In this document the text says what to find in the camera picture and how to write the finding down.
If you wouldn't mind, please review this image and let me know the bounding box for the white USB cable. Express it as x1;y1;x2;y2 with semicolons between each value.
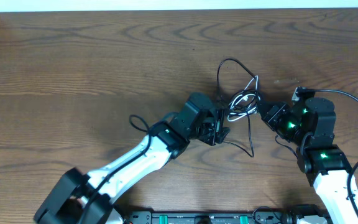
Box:
227;75;260;123

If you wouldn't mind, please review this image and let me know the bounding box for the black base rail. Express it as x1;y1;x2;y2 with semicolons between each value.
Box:
124;204;333;224

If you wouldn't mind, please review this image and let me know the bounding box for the black USB cable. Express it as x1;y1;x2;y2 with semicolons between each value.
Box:
216;58;262;158

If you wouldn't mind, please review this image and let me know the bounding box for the right camera cable black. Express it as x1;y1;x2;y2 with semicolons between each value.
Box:
298;87;358;185

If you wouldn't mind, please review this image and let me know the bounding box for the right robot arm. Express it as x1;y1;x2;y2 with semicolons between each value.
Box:
257;97;358;223

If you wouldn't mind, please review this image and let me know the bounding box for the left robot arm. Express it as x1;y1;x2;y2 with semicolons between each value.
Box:
34;93;229;223

